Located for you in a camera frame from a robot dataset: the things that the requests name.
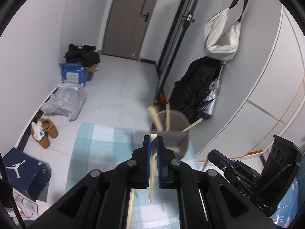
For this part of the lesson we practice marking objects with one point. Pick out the teal checked tablecloth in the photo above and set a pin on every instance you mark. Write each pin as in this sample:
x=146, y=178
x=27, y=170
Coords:
x=100, y=145

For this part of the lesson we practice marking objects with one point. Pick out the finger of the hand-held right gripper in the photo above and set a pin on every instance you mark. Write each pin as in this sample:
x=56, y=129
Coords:
x=221, y=158

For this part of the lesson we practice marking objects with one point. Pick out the white socks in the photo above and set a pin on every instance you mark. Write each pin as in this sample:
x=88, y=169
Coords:
x=38, y=132

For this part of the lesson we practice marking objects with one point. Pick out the black clothes pile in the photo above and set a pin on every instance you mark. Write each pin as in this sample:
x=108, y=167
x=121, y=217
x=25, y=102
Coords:
x=81, y=54

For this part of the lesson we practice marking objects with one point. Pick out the navy shoe box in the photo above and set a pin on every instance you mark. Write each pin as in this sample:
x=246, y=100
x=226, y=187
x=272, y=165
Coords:
x=23, y=171

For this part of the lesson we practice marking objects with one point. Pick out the single bamboo chopstick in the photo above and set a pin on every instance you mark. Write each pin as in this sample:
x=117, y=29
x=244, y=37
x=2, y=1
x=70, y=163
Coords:
x=205, y=165
x=152, y=171

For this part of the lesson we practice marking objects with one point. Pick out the blue printed blanket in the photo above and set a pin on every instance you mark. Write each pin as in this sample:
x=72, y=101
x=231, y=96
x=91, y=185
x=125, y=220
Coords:
x=288, y=202

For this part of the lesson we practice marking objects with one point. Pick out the white shoulder bag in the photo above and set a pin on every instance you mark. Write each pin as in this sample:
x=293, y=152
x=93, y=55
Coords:
x=221, y=35

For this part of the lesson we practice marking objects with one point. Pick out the group of bamboo chopsticks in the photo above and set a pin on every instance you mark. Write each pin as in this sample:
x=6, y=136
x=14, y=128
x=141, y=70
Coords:
x=156, y=120

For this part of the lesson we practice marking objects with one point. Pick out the orange object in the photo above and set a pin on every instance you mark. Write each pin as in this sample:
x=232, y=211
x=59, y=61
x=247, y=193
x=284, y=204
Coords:
x=163, y=99

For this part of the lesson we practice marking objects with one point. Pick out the black door frame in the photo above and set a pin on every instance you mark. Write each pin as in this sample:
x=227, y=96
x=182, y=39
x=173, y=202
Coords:
x=176, y=40

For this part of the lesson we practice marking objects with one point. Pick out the brown shoe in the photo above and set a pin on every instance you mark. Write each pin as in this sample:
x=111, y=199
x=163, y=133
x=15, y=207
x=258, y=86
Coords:
x=44, y=143
x=51, y=130

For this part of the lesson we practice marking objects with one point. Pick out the white grey utensil holder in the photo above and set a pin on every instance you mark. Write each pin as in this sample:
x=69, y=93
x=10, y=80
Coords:
x=178, y=120

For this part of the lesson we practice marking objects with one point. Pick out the blue cardboard box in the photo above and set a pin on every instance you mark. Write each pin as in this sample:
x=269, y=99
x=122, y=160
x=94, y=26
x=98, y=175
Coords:
x=73, y=76

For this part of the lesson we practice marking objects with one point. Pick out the black jacket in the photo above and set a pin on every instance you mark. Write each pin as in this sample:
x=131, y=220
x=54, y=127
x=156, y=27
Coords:
x=195, y=88

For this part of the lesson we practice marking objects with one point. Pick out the grey brown door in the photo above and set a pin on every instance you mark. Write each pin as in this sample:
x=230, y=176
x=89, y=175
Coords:
x=126, y=21

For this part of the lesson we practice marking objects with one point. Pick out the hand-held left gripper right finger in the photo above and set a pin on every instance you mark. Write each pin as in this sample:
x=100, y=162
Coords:
x=160, y=162

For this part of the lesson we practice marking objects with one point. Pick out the white flat board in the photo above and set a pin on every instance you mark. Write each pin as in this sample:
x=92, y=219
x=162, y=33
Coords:
x=23, y=207

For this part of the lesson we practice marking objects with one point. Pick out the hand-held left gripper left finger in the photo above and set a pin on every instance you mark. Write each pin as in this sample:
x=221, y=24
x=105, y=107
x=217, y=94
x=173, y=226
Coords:
x=147, y=162

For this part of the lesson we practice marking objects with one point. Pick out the white cabinet with wooden trim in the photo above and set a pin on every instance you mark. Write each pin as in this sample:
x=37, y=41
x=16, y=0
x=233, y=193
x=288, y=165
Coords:
x=262, y=100

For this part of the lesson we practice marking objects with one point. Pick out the brown cardboard piece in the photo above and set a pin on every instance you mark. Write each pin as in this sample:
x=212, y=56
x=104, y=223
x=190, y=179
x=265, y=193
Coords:
x=93, y=68

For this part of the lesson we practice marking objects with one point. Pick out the grey plastic bags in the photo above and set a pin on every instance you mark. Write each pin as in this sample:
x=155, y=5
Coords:
x=64, y=102

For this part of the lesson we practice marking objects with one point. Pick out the silver folded umbrella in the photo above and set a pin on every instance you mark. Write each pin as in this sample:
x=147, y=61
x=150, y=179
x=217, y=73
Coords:
x=212, y=100

